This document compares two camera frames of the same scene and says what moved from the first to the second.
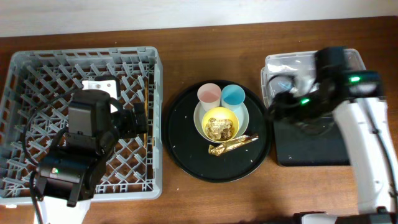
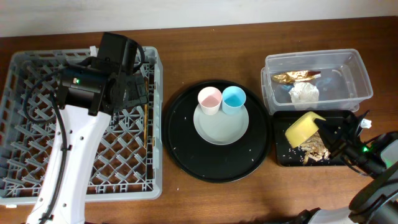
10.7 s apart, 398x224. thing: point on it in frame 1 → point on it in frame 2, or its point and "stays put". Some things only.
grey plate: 243,118 stays put
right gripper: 277,106 → 336,140
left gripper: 138,119 → 137,90
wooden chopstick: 146,110 stays put
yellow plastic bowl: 220,124 → 302,129
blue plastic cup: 232,97 stays put
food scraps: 220,129 → 315,149
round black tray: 190,154 stays put
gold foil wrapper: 217,150 → 290,77
